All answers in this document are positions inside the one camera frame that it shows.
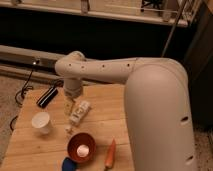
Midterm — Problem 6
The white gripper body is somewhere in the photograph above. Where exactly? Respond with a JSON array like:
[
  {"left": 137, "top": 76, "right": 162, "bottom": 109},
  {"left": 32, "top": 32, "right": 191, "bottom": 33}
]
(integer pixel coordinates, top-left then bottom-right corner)
[{"left": 63, "top": 79, "right": 83, "bottom": 99}]

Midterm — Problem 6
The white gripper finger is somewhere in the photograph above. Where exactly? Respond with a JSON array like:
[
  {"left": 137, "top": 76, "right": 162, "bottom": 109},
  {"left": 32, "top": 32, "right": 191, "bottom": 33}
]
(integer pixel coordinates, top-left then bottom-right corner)
[{"left": 64, "top": 99, "right": 74, "bottom": 115}]

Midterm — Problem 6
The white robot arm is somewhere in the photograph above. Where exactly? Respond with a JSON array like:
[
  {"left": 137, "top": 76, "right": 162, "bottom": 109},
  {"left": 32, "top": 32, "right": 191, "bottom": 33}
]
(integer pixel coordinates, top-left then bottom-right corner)
[{"left": 55, "top": 51, "right": 197, "bottom": 171}]

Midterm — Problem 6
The white paper cup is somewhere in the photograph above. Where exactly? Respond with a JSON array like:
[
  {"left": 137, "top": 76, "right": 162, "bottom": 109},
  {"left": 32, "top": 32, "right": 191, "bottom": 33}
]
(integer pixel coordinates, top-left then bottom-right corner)
[{"left": 31, "top": 112, "right": 52, "bottom": 135}]

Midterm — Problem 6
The red bowl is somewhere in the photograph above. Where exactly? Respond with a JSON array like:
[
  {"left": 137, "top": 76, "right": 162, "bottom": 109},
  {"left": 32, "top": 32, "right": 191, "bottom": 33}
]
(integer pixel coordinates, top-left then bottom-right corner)
[{"left": 67, "top": 133, "right": 96, "bottom": 163}]

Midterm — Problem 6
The white egg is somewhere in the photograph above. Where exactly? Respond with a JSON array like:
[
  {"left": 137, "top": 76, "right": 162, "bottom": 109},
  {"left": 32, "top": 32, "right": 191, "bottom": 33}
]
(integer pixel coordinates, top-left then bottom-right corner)
[{"left": 77, "top": 145, "right": 89, "bottom": 157}]

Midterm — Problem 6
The blue round object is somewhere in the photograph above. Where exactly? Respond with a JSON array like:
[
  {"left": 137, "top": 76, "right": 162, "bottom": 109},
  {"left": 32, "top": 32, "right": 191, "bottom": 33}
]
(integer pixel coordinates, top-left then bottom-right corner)
[{"left": 62, "top": 157, "right": 77, "bottom": 171}]

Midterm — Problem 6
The orange carrot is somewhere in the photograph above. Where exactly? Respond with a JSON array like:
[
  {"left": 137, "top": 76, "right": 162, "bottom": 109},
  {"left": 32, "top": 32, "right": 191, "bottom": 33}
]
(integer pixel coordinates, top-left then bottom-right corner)
[{"left": 104, "top": 140, "right": 116, "bottom": 171}]

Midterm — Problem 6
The dark cabinet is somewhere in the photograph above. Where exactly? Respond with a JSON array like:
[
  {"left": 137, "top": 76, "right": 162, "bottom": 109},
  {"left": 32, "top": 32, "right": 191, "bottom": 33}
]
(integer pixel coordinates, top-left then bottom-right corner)
[{"left": 184, "top": 0, "right": 213, "bottom": 126}]

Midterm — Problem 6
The metal pole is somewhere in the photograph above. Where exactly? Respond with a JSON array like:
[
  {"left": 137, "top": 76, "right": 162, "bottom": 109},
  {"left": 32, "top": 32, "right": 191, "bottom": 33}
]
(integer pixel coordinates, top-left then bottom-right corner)
[{"left": 161, "top": 0, "right": 187, "bottom": 58}]

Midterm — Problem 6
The black cable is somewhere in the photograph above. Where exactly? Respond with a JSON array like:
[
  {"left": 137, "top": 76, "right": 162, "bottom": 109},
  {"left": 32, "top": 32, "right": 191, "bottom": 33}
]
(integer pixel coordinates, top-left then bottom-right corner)
[{"left": 9, "top": 59, "right": 40, "bottom": 132}]

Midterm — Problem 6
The grey metal rail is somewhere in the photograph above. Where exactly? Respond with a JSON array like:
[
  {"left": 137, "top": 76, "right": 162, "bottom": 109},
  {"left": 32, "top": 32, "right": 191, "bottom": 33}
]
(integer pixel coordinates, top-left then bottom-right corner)
[{"left": 0, "top": 45, "right": 64, "bottom": 68}]

